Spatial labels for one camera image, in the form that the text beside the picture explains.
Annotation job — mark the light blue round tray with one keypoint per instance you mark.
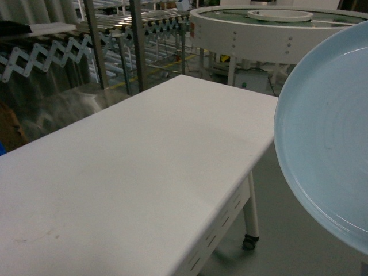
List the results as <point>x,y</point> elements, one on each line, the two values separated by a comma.
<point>320,134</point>

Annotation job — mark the white table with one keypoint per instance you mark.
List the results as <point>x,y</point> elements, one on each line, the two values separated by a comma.
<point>148,186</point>

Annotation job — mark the white round conveyor machine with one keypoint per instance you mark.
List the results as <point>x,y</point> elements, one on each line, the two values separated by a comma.
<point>229,30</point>

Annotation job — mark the expandable roller conveyor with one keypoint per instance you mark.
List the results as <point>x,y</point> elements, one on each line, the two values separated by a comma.
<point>36,35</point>

